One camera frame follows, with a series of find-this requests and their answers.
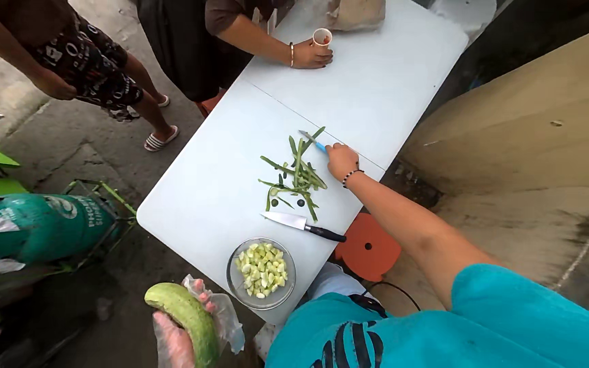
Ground red plastic chair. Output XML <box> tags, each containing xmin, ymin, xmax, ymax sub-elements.
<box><xmin>195</xmin><ymin>88</ymin><xmax>228</xmax><ymax>119</ymax></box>

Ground white paper cup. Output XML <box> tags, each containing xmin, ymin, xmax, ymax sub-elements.
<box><xmin>312</xmin><ymin>28</ymin><xmax>333</xmax><ymax>51</ymax></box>

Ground small knife with blue handle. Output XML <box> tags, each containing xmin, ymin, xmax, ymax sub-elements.
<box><xmin>299</xmin><ymin>130</ymin><xmax>329</xmax><ymax>153</ymax></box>

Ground round clear bowl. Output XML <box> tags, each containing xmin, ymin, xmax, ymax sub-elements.
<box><xmin>226</xmin><ymin>236</ymin><xmax>297</xmax><ymax>311</ymax></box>

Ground large knife with black handle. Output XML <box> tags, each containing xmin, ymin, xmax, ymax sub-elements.
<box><xmin>261</xmin><ymin>211</ymin><xmax>347</xmax><ymax>243</ymax></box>

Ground green metal frame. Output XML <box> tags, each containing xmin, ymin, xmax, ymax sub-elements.
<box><xmin>59</xmin><ymin>178</ymin><xmax>138</xmax><ymax>273</ymax></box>

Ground white folding table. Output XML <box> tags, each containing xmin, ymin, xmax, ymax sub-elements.
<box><xmin>136</xmin><ymin>0</ymin><xmax>469</xmax><ymax>326</ymax></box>

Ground person's legs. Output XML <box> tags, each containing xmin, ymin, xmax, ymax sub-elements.
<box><xmin>300</xmin><ymin>262</ymin><xmax>377</xmax><ymax>307</ymax></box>

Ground black cable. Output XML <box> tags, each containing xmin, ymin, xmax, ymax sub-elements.
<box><xmin>363</xmin><ymin>281</ymin><xmax>422</xmax><ymax>312</ymax></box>

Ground person's right hand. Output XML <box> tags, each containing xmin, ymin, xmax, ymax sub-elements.
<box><xmin>325</xmin><ymin>142</ymin><xmax>361</xmax><ymax>183</ymax></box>

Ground person's right forearm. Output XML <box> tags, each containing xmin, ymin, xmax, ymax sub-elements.
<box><xmin>342</xmin><ymin>169</ymin><xmax>502</xmax><ymax>311</ymax></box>

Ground pile of green peels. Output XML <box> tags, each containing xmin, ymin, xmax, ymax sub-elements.
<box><xmin>258</xmin><ymin>126</ymin><xmax>329</xmax><ymax>223</ymax></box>

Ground brown paper in plastic bag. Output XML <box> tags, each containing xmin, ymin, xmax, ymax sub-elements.
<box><xmin>326</xmin><ymin>0</ymin><xmax>387</xmax><ymax>32</ymax></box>

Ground large green cucumber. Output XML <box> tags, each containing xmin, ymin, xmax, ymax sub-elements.
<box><xmin>144</xmin><ymin>282</ymin><xmax>221</xmax><ymax>368</ymax></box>

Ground orange-red plastic stool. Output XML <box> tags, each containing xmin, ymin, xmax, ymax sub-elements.
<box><xmin>335</xmin><ymin>213</ymin><xmax>402</xmax><ymax>283</ymax></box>

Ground black waist bag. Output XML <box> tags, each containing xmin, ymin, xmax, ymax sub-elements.
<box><xmin>348</xmin><ymin>293</ymin><xmax>389</xmax><ymax>320</ymax></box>

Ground teal gas cylinder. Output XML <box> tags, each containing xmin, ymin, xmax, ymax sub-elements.
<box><xmin>0</xmin><ymin>193</ymin><xmax>120</xmax><ymax>265</ymax></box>

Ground pile of cucumber chunks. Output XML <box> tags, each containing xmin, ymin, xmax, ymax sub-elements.
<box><xmin>234</xmin><ymin>242</ymin><xmax>289</xmax><ymax>299</ymax></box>

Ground person's body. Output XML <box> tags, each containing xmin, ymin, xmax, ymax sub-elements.
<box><xmin>265</xmin><ymin>263</ymin><xmax>589</xmax><ymax>368</ymax></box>

